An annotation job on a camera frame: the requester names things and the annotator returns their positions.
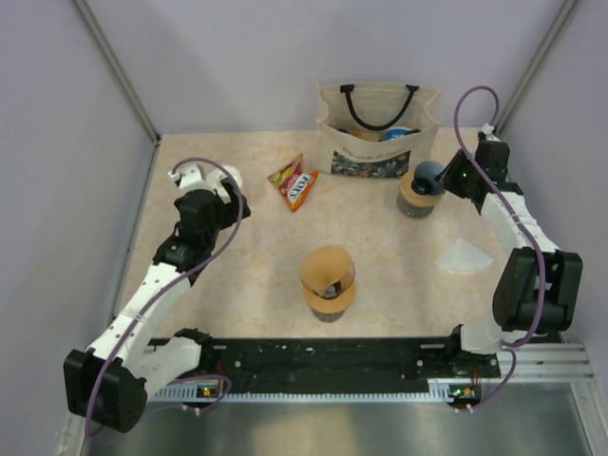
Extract grey ribbed glass mug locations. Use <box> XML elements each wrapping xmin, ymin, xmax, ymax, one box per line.
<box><xmin>397</xmin><ymin>199</ymin><xmax>434</xmax><ymax>219</ymax></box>

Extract small wooden dripper ring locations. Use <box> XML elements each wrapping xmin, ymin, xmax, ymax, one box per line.
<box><xmin>398</xmin><ymin>171</ymin><xmax>446</xmax><ymax>210</ymax></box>

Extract wrapped white paper roll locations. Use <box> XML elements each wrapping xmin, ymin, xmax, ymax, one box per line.
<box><xmin>219</xmin><ymin>164</ymin><xmax>243</xmax><ymax>190</ymax></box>

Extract beige floral tote bag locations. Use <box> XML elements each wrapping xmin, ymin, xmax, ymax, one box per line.
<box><xmin>313</xmin><ymin>83</ymin><xmax>442</xmax><ymax>179</ymax></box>

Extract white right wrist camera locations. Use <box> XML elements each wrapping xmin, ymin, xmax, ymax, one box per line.
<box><xmin>478</xmin><ymin>123</ymin><xmax>502</xmax><ymax>143</ymax></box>

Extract large wooden dripper ring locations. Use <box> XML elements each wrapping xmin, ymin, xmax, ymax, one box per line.
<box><xmin>303</xmin><ymin>282</ymin><xmax>357</xmax><ymax>315</ymax></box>

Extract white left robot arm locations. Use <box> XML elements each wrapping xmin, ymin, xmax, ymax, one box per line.
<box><xmin>63</xmin><ymin>179</ymin><xmax>251</xmax><ymax>436</ymax></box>

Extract blue ribbed dripper cone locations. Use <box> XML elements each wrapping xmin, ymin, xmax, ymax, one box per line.
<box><xmin>411</xmin><ymin>161</ymin><xmax>445</xmax><ymax>196</ymax></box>

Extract brown paper coffee filter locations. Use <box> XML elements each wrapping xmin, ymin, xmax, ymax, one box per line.
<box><xmin>299</xmin><ymin>245</ymin><xmax>355</xmax><ymax>300</ymax></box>

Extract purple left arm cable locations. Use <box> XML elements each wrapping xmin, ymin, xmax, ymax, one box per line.
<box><xmin>84</xmin><ymin>158</ymin><xmax>246</xmax><ymax>436</ymax></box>

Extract grey slotted cable duct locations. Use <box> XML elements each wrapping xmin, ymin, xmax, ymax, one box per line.
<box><xmin>156</xmin><ymin>377</ymin><xmax>484</xmax><ymax>404</ymax></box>

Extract white paper sheet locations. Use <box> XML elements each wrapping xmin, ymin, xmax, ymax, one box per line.
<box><xmin>435</xmin><ymin>237</ymin><xmax>494</xmax><ymax>274</ymax></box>

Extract orange Fox's candy bag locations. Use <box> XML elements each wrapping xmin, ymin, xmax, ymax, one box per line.
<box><xmin>267</xmin><ymin>153</ymin><xmax>319</xmax><ymax>212</ymax></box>

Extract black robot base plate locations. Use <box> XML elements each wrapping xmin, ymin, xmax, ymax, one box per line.
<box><xmin>189</xmin><ymin>334</ymin><xmax>501</xmax><ymax>394</ymax></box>

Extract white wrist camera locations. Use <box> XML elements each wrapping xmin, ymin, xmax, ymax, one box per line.
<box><xmin>168</xmin><ymin>163</ymin><xmax>230</xmax><ymax>202</ymax></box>
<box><xmin>478</xmin><ymin>123</ymin><xmax>502</xmax><ymax>143</ymax></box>

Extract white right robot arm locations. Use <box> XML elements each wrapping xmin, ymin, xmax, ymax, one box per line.
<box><xmin>439</xmin><ymin>135</ymin><xmax>583</xmax><ymax>376</ymax></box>

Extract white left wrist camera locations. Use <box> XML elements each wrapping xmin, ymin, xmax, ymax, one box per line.
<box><xmin>168</xmin><ymin>163</ymin><xmax>230</xmax><ymax>202</ymax></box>

